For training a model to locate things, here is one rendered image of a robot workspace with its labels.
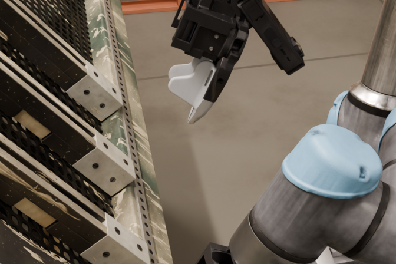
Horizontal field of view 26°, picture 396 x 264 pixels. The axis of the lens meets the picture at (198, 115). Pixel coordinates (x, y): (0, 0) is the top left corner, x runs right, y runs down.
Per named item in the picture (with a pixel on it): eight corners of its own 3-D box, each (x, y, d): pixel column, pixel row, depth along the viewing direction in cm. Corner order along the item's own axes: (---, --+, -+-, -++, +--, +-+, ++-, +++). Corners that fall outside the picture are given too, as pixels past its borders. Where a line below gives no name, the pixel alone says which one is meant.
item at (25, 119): (40, 139, 173) (52, 131, 172) (12, 117, 168) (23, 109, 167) (40, 131, 175) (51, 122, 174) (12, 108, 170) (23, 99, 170)
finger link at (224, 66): (200, 87, 106) (227, 25, 103) (213, 92, 106) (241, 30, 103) (201, 103, 102) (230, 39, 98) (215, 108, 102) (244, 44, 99)
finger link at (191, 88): (155, 109, 107) (182, 45, 103) (198, 125, 108) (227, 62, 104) (154, 121, 104) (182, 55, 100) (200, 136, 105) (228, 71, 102)
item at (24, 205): (45, 228, 153) (57, 220, 152) (12, 205, 148) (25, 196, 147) (44, 217, 155) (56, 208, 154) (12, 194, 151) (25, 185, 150)
